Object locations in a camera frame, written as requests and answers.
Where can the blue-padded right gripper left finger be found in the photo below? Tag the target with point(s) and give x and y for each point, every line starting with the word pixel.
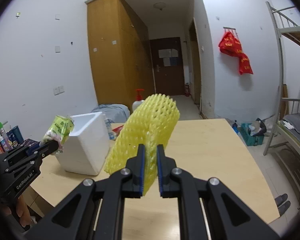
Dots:
pixel 94 209

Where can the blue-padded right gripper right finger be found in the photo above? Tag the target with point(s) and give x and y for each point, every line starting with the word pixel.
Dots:
pixel 208 209

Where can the green floral tissue pack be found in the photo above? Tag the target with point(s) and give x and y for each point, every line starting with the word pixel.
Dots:
pixel 59 131

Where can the yellow foam fruit net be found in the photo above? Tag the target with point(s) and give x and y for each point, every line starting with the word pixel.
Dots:
pixel 151 124

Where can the person's left hand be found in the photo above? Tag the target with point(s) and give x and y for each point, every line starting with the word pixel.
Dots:
pixel 21 210

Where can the green cap spray bottle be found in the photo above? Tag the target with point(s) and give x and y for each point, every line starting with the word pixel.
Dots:
pixel 5 137

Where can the patterned side table cloth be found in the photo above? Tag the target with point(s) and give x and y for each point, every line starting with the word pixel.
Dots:
pixel 30 144

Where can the dark teal cup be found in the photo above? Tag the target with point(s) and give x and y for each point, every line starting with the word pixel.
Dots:
pixel 17 133

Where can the white styrofoam box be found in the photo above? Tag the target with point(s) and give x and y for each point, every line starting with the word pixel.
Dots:
pixel 87 146

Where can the grey slippers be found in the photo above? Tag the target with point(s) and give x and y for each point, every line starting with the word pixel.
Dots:
pixel 283 204

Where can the teal plastic crate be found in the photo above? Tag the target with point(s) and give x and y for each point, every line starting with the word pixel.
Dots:
pixel 253 133

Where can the red snack packet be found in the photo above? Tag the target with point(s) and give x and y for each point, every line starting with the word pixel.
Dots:
pixel 118 129

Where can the grey cloth covered box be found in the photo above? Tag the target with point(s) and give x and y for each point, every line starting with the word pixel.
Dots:
pixel 116 113

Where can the metal bunk bed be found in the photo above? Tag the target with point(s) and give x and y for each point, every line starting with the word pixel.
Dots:
pixel 284 138

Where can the white lotion pump bottle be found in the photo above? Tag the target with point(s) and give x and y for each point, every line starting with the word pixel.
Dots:
pixel 139 100

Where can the red fire extinguisher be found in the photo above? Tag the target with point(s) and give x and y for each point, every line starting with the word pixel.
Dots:
pixel 187 90

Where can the wooden wardrobe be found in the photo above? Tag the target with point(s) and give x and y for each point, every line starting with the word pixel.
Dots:
pixel 119 50

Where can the dark brown entrance door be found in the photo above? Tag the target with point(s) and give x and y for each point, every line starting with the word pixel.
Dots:
pixel 168 65

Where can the red hanging cloth bags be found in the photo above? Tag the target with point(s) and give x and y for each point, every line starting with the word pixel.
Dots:
pixel 231 46

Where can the ceiling lamp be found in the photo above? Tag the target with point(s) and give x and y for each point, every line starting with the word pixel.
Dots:
pixel 159 5

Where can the white wall switch pair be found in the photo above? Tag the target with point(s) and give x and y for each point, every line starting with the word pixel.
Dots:
pixel 58 90

